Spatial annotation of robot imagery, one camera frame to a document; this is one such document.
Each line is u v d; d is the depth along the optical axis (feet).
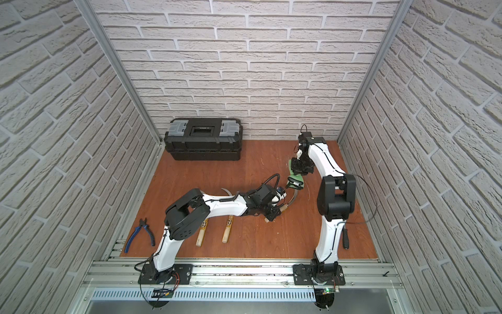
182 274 2.39
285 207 2.95
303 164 2.62
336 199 1.73
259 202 2.37
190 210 1.87
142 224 2.80
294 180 2.89
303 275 2.41
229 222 2.80
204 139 3.20
